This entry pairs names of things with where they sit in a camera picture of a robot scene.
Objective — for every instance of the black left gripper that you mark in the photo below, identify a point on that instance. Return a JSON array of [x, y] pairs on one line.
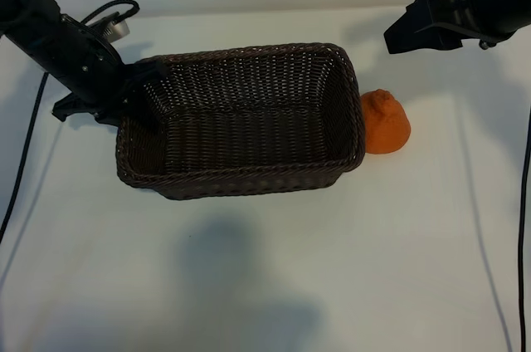
[[83, 65]]

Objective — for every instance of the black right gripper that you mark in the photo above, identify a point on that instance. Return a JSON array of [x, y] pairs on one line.
[[464, 7]]

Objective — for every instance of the bumpy orange fruit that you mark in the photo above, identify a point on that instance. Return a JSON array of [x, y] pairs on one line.
[[388, 128]]

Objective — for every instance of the dark brown woven basket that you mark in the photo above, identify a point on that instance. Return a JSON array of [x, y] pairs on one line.
[[249, 140]]

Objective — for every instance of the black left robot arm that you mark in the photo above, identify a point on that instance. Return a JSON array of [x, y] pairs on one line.
[[25, 3]]

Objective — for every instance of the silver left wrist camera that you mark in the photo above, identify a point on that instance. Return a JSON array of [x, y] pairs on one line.
[[118, 30]]

